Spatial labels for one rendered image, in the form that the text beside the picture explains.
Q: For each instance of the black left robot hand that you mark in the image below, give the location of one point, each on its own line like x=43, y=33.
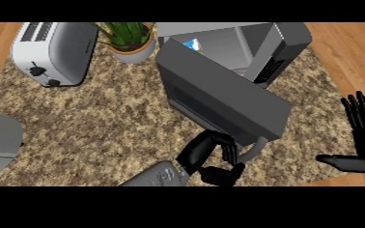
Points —
x=201, y=154

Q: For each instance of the green plant in grey pot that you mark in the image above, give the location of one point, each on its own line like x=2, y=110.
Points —
x=129, y=42

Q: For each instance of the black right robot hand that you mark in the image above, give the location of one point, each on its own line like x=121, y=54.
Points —
x=355, y=122

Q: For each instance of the grey microwave body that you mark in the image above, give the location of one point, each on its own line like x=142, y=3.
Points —
x=266, y=48

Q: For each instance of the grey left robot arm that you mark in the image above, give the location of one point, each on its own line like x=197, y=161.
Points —
x=157, y=175

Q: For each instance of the silver toaster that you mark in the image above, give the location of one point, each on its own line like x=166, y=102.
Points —
x=49, y=53

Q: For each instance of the white and blue milk carton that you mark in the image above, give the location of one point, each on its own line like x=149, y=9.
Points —
x=194, y=45

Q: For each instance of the dark grey microwave door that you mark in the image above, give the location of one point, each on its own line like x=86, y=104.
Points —
x=219, y=91

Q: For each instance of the grey rounded appliance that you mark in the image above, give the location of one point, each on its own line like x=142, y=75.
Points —
x=9, y=141

